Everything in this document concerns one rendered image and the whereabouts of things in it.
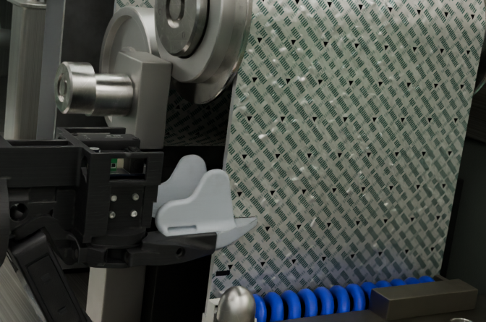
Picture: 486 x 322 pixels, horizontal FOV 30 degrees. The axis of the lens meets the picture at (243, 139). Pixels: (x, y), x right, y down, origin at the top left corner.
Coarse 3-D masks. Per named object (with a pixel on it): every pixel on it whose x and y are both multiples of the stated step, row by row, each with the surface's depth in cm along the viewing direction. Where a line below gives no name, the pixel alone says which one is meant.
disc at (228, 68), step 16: (240, 0) 64; (240, 16) 64; (240, 32) 64; (240, 48) 65; (224, 64) 66; (240, 64) 65; (176, 80) 73; (208, 80) 69; (224, 80) 66; (192, 96) 71; (208, 96) 69
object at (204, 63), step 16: (224, 0) 64; (224, 16) 65; (208, 32) 66; (224, 32) 65; (160, 48) 73; (208, 48) 66; (224, 48) 66; (176, 64) 71; (192, 64) 68; (208, 64) 66; (192, 80) 69
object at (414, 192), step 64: (256, 128) 68; (320, 128) 71; (384, 128) 74; (448, 128) 78; (256, 192) 69; (320, 192) 72; (384, 192) 76; (448, 192) 80; (256, 256) 71; (320, 256) 74; (384, 256) 78
